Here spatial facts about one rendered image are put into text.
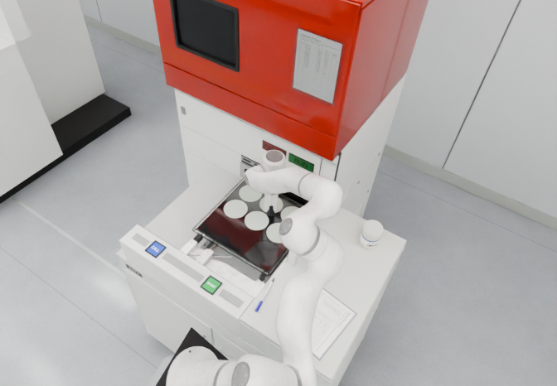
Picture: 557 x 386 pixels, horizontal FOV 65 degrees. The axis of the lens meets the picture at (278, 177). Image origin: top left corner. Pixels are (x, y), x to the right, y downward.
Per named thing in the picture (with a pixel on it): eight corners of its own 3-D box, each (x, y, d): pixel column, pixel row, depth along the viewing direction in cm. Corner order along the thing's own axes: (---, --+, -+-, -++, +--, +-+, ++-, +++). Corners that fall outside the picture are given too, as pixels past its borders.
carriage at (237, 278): (191, 245, 175) (190, 241, 173) (265, 291, 162) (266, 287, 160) (176, 259, 170) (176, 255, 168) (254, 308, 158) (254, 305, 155)
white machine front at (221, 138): (186, 145, 220) (176, 77, 191) (327, 218, 192) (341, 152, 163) (181, 148, 218) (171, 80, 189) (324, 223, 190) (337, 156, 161)
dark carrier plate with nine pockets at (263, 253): (247, 179, 196) (247, 177, 195) (313, 213, 184) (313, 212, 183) (196, 229, 175) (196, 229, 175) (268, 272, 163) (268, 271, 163)
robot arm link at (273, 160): (266, 193, 162) (288, 184, 166) (268, 168, 153) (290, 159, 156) (255, 178, 167) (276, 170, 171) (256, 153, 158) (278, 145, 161)
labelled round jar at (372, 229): (364, 231, 170) (369, 216, 163) (380, 239, 167) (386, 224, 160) (355, 243, 166) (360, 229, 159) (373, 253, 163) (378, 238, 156)
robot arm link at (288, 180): (283, 212, 137) (244, 189, 163) (325, 194, 143) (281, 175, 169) (278, 186, 134) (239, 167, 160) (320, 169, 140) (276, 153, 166)
